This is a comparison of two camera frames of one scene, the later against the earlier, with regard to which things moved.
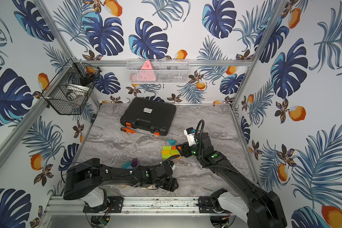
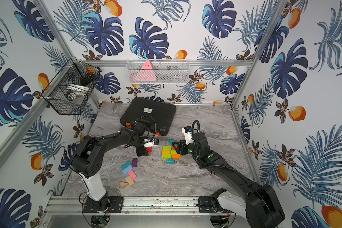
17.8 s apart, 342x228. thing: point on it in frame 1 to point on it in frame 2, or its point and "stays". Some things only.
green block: x=166 y=156 stays
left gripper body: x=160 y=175 to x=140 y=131
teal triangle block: x=172 y=142 stays
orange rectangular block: x=179 y=157 stays
